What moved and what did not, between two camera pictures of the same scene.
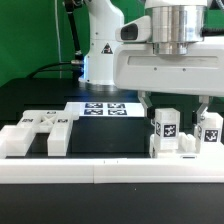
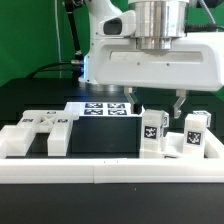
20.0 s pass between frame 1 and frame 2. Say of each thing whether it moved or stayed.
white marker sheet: stayed
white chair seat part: moved
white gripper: stayed
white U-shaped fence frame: stayed
